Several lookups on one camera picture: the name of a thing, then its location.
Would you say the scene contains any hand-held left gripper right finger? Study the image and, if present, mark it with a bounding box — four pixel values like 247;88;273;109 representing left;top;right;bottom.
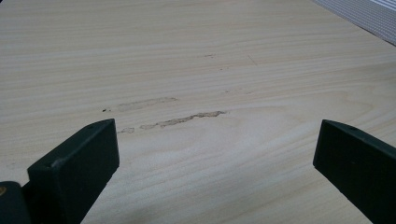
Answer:
312;119;396;224

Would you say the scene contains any grey striped placemat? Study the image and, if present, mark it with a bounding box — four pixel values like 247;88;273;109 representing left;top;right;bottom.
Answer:
311;0;396;47

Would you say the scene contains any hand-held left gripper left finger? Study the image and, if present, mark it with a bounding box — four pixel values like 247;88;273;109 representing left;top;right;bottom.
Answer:
27;118;120;224

